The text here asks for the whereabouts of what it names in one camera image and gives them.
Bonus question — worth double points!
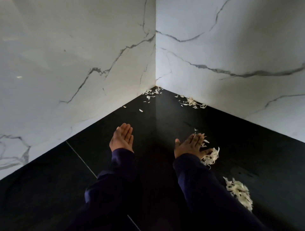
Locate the person's right hand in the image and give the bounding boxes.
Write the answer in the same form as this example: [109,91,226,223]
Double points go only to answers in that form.
[174,133,214,160]

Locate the person's left hand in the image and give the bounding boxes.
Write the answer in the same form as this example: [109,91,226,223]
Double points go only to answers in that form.
[109,122,134,153]

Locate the white vegetable peels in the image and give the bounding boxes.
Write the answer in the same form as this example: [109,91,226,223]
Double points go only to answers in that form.
[123,87,254,212]

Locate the person's left forearm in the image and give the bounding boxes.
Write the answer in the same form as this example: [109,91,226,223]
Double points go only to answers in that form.
[69,148,139,231]

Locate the person's right forearm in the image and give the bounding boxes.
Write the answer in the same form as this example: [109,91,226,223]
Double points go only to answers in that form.
[173,153,272,231]

